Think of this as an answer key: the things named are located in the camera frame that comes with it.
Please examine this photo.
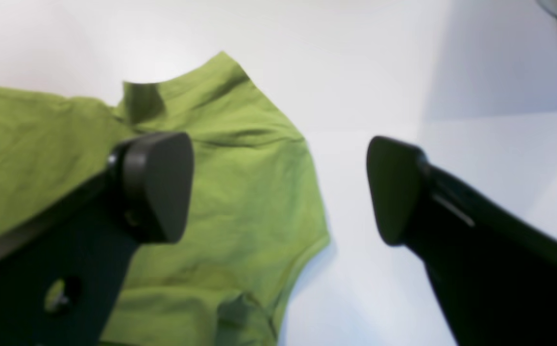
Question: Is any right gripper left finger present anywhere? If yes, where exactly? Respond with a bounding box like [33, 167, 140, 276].
[0, 132, 194, 346]

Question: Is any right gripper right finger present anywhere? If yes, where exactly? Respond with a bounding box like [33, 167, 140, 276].
[366, 136, 557, 346]

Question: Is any green T-shirt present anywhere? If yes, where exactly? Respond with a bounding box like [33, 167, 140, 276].
[0, 53, 330, 346]

